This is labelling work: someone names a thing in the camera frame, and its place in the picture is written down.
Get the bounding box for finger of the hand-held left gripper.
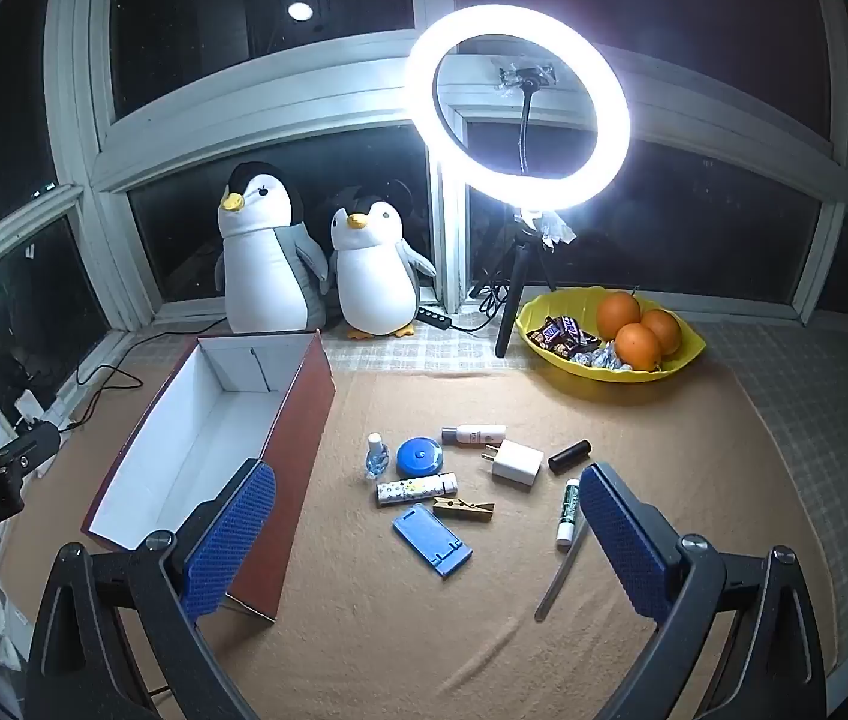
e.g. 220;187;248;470
0;424;62;487

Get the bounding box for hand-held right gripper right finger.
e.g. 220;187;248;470
578;461;830;720

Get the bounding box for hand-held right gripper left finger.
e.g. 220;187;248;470
25;457;279;720

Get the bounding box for grey plastic spoon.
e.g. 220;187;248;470
534;521;590;622

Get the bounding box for black lipstick tube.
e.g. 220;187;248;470
548;439;592;475

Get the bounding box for red cardboard box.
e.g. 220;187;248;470
81;330;336;623

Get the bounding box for white charger adapter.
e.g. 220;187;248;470
478;441;545;494

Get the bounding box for small clear bottle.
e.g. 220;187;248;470
364;433;392;479

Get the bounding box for wooden clothespin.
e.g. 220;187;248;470
431;495;495;524

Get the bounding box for white lotion bottle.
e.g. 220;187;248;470
441;424;507;448

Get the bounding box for patterned white lighter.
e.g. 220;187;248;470
375;472;459;508

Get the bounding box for blue phone stand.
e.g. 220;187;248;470
392;504;472;580

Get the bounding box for blue round tape measure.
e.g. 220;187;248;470
395;437;445;477

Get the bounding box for pile of foil wrapped candies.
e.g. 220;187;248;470
574;341;633;372

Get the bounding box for orange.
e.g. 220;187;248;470
614;322;663;372
595;291;642;341
640;309;684;356

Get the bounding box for yellow fruit bowl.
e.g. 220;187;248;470
515;286;708;383

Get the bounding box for pile of chocolate bars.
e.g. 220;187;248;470
527;315;596;362

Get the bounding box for large penguin plush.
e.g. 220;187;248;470
214;162;331;335

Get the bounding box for small penguin plush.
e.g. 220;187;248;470
329;196;438;341

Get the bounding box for white tape wad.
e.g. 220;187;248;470
533;210;576;248

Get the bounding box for black gooseneck phone holder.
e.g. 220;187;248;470
497;60;556;175

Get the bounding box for black power cable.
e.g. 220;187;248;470
56;330;204;432

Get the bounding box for black ring light cable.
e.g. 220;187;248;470
452;281;509;332

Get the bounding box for white window frame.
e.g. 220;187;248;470
0;0;848;335

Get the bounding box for white ring light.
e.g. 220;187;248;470
404;4;631;212

